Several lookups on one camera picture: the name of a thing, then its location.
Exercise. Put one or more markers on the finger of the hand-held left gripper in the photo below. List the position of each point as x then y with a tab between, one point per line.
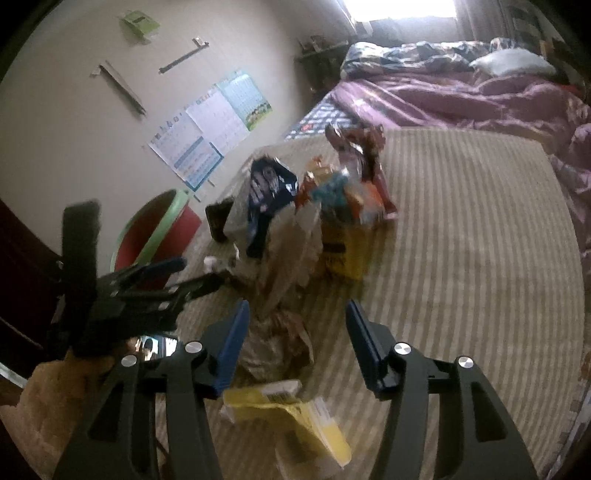
198	286
157	269

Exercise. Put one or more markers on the beige striped mat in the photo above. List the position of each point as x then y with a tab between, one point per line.
461	254

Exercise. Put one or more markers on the brown paper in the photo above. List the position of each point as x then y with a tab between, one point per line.
277	346

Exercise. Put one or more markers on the blue checked bed sheet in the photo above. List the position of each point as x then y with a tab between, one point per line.
323	117

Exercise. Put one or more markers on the yellow flat packet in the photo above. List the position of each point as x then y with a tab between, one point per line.
318	424

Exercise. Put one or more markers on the green and blue wall poster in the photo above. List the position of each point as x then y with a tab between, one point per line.
247	99

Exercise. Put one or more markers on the purple blanket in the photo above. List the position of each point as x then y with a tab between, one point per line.
461	99

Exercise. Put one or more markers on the smartphone with lit screen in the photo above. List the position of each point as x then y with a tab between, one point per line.
154	347

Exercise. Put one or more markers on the red bin with green rim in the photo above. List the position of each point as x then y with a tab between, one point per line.
152	230

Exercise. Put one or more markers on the green wall holder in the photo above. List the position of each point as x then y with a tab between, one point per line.
138	24

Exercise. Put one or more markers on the dark blue snack bag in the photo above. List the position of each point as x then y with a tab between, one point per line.
268	194

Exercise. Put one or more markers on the person's left forearm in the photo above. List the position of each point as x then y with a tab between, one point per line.
60	406

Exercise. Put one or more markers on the small white scrap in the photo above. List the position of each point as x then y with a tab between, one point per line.
210	263

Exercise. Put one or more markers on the metal wall bracket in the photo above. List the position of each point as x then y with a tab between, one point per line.
183	55
120	85

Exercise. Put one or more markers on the yellow box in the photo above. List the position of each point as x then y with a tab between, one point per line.
346	251

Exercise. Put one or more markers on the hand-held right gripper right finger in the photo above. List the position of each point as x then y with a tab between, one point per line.
364	350

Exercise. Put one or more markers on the blue and white wall poster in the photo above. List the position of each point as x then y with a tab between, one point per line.
187	150

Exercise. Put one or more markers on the black snack wrapper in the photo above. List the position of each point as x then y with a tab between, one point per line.
218	221

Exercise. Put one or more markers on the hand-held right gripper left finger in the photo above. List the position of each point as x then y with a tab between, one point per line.
231	346

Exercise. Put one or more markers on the pale blue pillow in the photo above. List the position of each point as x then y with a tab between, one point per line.
512	62

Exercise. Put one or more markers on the red-brown snack bag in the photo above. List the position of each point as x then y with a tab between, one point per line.
364	147

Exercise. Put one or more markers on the curtain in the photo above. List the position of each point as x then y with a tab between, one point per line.
480	18

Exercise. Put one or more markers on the orange and white packet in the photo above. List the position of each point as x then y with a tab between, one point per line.
367	203

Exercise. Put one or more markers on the blue checked quilt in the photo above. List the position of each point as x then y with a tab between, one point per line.
415	55

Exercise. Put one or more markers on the bright window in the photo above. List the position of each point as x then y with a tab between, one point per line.
399	8

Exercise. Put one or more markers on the orange snack packet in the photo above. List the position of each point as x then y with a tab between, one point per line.
314	177

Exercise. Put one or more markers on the dark corner shelf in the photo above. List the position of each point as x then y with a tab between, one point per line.
321	62

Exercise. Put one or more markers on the teal wrapper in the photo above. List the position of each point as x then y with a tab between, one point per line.
330	196

